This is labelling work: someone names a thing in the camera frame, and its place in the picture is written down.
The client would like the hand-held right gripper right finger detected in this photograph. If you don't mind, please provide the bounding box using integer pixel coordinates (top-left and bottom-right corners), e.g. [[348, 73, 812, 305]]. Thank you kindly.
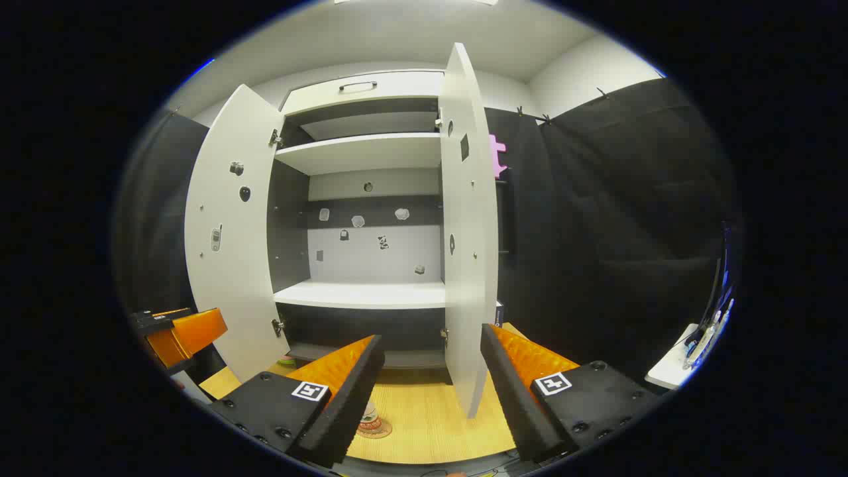
[[480, 323, 663, 463]]

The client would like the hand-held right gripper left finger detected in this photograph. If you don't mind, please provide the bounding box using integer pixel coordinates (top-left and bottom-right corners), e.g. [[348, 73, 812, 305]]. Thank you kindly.
[[209, 335, 387, 468]]

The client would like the white side table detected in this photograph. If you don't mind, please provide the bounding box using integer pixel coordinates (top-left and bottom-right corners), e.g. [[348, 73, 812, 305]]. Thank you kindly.
[[645, 323, 703, 390]]

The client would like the white cabinet door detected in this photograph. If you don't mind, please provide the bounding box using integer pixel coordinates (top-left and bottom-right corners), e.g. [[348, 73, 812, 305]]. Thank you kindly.
[[184, 84, 290, 384], [437, 43, 500, 419]]

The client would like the black backdrop cloth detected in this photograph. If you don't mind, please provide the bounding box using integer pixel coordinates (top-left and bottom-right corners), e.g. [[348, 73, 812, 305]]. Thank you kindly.
[[114, 78, 737, 385]]

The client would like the white cabinet shelf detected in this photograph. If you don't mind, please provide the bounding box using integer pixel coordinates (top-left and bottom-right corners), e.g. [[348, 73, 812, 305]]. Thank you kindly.
[[274, 278, 448, 310], [275, 132, 443, 176]]

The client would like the white cabinet drawer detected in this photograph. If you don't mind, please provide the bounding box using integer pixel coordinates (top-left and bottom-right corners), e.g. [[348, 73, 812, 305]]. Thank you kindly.
[[282, 70, 445, 115]]

